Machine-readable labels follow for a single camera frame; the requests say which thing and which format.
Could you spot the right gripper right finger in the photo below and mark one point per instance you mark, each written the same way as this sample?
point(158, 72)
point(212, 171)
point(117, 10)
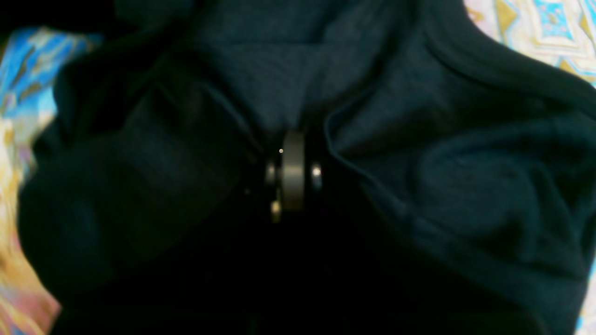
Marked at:
point(314, 177)

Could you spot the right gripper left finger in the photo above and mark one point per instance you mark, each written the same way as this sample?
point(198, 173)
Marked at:
point(273, 184)

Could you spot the black t-shirt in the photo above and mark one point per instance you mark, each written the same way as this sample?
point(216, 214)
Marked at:
point(459, 176)

